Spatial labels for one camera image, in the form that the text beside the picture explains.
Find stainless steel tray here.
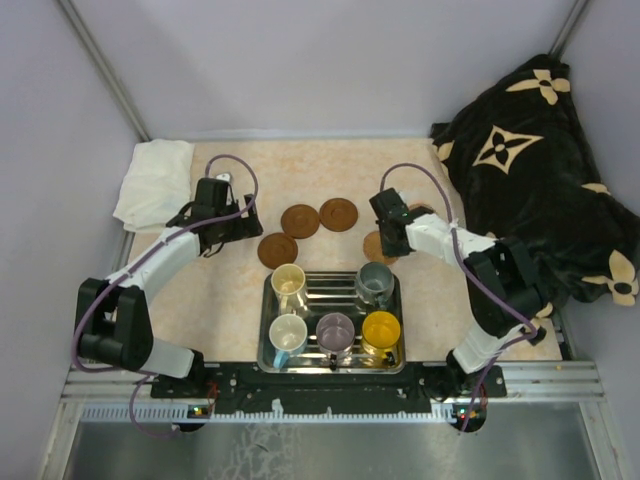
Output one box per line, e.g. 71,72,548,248
257,271,406,375

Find purple mug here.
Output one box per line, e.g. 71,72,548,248
316,312,356,371

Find light woven round coaster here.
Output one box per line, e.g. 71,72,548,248
408,202,434,213

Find grey mug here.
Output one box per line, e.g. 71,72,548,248
355,262,395,310

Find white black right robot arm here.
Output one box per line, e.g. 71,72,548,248
369,188,548,398

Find dark brown wooden coaster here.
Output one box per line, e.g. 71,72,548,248
257,232,298,269

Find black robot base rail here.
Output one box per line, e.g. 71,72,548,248
149,362,479,423

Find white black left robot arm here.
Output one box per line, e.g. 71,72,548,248
71,177,263,397

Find black floral blanket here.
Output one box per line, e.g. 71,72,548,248
429,55,639,307

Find reddish brown wooden coaster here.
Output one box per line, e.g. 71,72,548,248
319,198,359,232

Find white mug blue handle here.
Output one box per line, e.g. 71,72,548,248
269,314,308,369

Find white folded cloth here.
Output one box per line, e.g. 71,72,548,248
113,139,195,233

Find cream cartoon mug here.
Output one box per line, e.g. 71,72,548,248
271,263,309,319

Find yellow mug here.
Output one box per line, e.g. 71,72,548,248
361,311,402,366

